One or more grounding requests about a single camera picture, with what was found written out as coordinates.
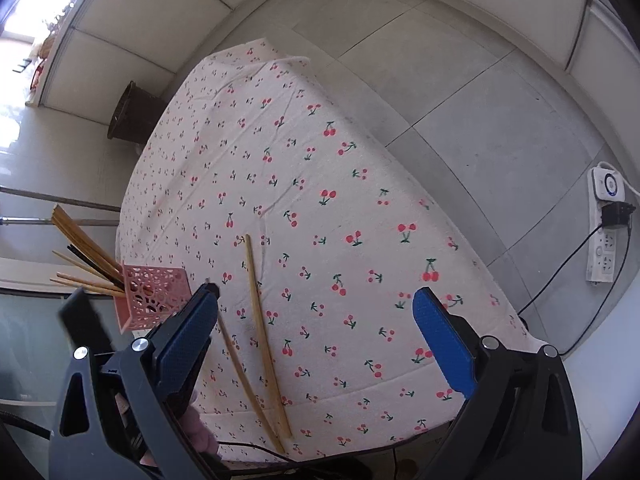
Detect black power cable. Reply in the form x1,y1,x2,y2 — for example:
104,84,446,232
516,222,603,318
557,226,632,358

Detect cherry print tablecloth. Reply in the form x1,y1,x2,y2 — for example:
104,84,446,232
114,37,548,466

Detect black plug adapter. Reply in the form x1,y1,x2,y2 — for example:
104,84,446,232
600,201,632,228

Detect wooden chopstick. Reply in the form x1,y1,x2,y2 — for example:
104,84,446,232
217,316,286,456
243,233,294,441

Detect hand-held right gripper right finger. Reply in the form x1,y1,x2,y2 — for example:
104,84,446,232
411,286,583,480

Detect red plastic basket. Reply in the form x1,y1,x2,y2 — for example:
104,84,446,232
29,60,48,106

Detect pink lattice utensil holder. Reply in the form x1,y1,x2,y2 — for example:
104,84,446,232
115,264,193,333

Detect person's left hand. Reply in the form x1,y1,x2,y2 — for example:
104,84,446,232
184,404,218,457

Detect brown trash bin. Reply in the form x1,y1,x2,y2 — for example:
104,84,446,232
106,80,168,147

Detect bundle of chopsticks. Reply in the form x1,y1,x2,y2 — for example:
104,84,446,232
49,203,128,297

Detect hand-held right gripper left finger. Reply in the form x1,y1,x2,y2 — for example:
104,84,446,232
50,282,223,480

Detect black chopstick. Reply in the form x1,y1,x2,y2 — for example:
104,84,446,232
66,244,125,285

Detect white power strip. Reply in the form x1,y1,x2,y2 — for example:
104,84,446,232
586,161,630,285

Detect white kitchen base cabinets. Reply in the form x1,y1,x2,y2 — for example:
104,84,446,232
25,0,608,128

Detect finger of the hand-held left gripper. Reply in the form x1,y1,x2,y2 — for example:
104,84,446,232
58,286,118,357

